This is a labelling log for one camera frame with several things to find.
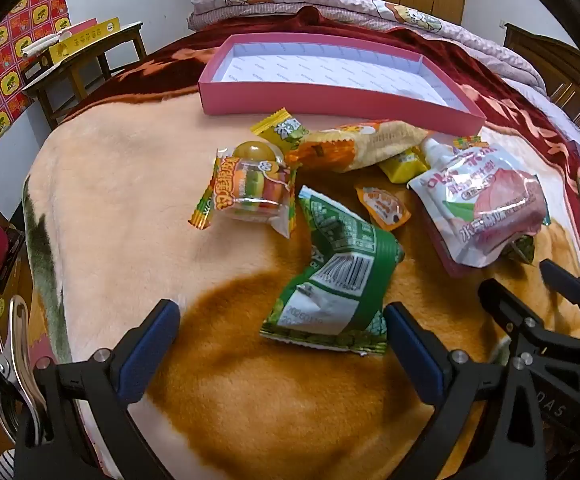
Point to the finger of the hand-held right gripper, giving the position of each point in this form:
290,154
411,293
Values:
514,310
569,282

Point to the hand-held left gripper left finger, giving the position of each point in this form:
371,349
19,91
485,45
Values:
157,340

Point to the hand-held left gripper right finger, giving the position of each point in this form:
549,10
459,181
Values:
412,352

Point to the small green pea packet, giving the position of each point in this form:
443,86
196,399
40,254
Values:
522,249

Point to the large green pea packet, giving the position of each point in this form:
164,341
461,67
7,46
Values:
335,280

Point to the pink drink pouch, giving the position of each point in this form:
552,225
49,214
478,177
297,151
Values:
484,200

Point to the small orange sachet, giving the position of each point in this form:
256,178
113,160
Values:
382,207

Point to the burger gummy packet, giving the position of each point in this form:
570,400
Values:
250,195

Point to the rainbow candy strip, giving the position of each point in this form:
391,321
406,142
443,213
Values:
469,141

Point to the yellow candy packet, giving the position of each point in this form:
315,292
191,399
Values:
282,132
402,166

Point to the round olive-green sweet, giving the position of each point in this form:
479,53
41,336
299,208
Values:
252,152

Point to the orange noodle snack packet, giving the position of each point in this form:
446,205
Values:
369,145

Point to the pink cardboard box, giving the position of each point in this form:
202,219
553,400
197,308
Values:
320,105

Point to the metal spring clip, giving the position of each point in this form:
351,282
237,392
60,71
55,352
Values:
17,345

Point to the wooden headboard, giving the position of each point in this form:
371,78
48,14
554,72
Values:
569,85

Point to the wooden stool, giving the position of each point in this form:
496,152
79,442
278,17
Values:
90,47

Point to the yellow cardboard box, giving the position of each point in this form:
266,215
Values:
85,35

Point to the white paper roll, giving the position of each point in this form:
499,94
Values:
45,45

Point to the folded pink quilt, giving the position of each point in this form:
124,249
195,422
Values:
320,0

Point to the red yellow patterned wall sheet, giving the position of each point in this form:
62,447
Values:
0,85

